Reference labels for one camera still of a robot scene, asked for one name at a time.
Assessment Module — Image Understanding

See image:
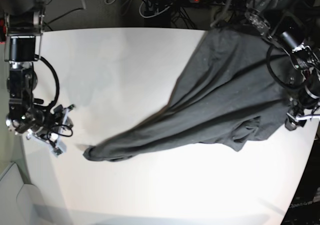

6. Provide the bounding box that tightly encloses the red clamp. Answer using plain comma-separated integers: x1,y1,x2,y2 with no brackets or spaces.
0,18,6,44

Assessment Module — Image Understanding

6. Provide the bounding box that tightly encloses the dark grey t-shirt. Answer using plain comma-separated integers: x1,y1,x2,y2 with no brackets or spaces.
83,29,290,162

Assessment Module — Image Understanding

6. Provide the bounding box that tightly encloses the grey tray corner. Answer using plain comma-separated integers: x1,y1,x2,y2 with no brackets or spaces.
0,162,43,225

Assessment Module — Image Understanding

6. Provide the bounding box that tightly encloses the white cable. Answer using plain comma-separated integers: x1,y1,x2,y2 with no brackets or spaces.
138,0,173,19

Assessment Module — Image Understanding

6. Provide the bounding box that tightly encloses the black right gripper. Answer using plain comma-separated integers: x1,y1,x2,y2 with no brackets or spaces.
37,104,74,141

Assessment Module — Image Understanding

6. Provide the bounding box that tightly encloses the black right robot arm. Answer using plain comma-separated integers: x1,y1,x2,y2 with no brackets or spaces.
0,0,74,146

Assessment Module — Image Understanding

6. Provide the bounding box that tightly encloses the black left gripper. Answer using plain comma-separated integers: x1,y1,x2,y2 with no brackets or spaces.
284,89,320,131

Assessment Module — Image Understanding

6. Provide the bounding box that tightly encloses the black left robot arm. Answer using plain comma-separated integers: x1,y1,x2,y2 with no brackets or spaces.
245,0,320,131

